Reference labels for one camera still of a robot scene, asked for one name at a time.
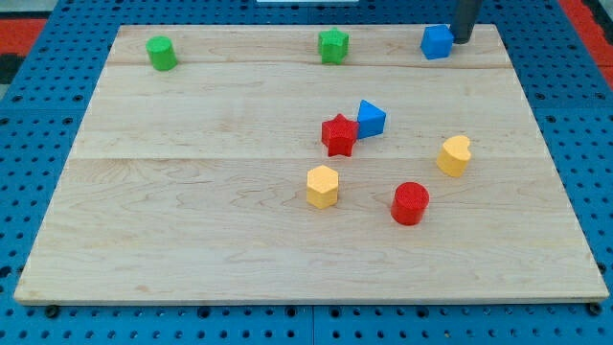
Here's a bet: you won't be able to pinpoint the yellow hexagon block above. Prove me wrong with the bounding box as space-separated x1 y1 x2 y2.
306 165 339 209

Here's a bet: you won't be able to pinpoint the red star block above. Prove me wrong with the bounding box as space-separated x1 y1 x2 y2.
321 113 359 157

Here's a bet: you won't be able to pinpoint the green star block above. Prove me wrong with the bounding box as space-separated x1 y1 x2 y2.
318 28 350 64

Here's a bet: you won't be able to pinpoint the wooden board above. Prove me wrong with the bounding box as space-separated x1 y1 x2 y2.
14 25 609 306

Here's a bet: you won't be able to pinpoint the blue triangle block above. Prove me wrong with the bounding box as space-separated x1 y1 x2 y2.
357 100 387 139

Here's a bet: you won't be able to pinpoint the red cylinder block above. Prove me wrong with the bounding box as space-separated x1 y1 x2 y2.
391 182 430 225

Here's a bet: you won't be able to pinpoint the yellow heart block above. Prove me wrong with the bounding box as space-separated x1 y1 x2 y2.
436 135 471 177

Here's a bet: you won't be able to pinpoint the blue cube block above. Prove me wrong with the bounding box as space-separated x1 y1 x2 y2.
420 24 454 59

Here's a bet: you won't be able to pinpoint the green cylinder block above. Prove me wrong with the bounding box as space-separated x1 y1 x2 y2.
146 35 178 71

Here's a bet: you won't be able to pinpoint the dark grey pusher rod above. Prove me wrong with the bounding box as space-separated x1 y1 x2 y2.
449 0 483 44

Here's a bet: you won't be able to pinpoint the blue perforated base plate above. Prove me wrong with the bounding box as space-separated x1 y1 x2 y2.
1 1 612 344

